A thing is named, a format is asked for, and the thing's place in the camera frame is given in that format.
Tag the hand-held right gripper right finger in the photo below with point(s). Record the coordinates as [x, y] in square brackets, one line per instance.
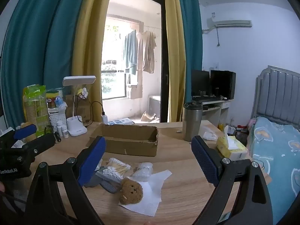
[205, 161]

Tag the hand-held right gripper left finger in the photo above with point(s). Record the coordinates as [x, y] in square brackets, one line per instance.
[92, 161]

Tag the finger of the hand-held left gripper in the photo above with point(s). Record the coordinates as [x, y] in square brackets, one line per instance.
[42, 141]
[24, 131]

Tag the cotton swabs pack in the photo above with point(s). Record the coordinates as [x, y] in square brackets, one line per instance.
[114, 168]

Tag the yellow tissue pack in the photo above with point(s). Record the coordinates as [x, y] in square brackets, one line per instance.
[230, 150]

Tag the cardboard box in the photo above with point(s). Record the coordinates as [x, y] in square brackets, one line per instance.
[131, 146]

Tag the brown bear sponge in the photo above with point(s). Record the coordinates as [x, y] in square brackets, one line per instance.
[131, 191]

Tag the bag of cotton pads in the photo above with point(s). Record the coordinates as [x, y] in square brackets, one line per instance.
[144, 170]

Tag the white paper towel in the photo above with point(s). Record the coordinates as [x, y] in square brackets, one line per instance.
[152, 192]

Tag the small white bottle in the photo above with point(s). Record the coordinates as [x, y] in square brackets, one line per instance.
[60, 129]
[65, 132]

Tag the white plastic basket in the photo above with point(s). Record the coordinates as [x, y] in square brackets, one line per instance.
[55, 119]

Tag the clear plastic bag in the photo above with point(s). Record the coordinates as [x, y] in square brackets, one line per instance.
[211, 133]

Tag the green packet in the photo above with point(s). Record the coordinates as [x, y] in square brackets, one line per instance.
[35, 103]

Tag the grey hairbrush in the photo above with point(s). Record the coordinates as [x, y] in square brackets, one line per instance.
[110, 186]

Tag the white desk lamp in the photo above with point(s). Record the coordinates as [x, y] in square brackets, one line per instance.
[77, 129]

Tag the steel tumbler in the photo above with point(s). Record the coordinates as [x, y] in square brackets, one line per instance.
[192, 124]

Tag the yellow lid jar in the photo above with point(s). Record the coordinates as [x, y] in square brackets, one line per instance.
[52, 98]

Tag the blue white packet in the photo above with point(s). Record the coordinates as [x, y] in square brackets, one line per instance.
[59, 102]

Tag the white charger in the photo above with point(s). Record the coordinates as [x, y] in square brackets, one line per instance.
[104, 119]

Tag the white power strip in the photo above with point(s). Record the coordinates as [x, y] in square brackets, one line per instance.
[119, 121]

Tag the white computer desk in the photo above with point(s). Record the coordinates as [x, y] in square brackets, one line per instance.
[214, 109]

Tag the yellow toy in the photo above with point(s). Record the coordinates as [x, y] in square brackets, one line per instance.
[82, 91]

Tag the cardboard scraps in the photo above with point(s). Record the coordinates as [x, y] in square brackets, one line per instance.
[148, 117]

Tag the blue printed blanket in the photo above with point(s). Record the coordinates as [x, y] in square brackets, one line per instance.
[276, 150]

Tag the white balcony appliance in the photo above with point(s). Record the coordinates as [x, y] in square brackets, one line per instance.
[154, 105]

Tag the black computer monitor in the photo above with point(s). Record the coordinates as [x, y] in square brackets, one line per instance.
[222, 84]
[200, 82]

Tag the teal curtain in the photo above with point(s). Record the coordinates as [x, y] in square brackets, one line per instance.
[193, 39]
[35, 39]

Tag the grey padded headboard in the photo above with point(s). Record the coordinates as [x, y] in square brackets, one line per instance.
[279, 93]

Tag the yellow curtain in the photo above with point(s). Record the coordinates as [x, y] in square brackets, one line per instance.
[174, 51]
[91, 39]

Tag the blue hanging shirt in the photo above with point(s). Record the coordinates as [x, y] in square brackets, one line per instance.
[130, 51]

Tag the beige hanging shirt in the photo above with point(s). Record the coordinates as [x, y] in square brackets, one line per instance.
[146, 51]

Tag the air conditioner pipe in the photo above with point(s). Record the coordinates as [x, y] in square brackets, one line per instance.
[218, 37]

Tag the white air conditioner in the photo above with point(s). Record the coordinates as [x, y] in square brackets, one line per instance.
[229, 23]

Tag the black door frame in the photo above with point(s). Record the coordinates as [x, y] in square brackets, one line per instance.
[164, 63]

